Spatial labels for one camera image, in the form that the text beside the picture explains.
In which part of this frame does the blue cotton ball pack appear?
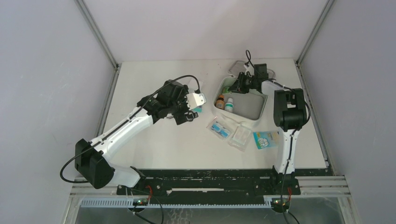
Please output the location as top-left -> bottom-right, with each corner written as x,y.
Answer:
253,131 -> 279,150

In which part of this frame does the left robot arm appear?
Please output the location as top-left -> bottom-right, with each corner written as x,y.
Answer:
74,78 -> 206,195

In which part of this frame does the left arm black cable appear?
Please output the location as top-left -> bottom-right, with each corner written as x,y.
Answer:
59,74 -> 201,184

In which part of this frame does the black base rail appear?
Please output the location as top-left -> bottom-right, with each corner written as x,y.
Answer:
116,169 -> 301,205

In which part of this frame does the grey plastic medicine box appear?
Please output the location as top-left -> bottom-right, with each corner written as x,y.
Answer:
211,76 -> 268,128

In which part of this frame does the brown bottle orange cap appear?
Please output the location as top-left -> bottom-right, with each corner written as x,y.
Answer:
214,94 -> 225,110

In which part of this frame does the right circuit board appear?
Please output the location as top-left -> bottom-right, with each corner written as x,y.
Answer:
271,198 -> 290,207

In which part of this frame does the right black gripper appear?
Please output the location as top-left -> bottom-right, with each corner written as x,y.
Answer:
229,72 -> 258,94

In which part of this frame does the clear plastic swab pack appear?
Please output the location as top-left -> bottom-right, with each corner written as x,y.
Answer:
228,126 -> 252,152

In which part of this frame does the left circuit board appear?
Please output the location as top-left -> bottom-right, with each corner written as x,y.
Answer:
133,198 -> 149,206

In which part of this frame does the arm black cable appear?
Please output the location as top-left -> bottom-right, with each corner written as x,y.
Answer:
245,49 -> 311,224
59,74 -> 201,184

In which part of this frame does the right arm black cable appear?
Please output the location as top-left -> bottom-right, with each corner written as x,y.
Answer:
245,49 -> 311,224

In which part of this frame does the grey box lid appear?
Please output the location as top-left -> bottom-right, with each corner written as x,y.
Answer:
227,60 -> 276,79

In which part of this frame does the circuit board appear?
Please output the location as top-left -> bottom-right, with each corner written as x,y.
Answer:
271,198 -> 290,207
133,198 -> 149,206

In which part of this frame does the blue items zip bag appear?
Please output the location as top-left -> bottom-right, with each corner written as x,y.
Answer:
207,116 -> 233,140

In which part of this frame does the white bottle green label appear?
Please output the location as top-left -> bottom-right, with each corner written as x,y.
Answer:
224,98 -> 234,113

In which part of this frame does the teal bagged bandage pack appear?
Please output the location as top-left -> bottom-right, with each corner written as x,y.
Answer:
193,106 -> 203,113

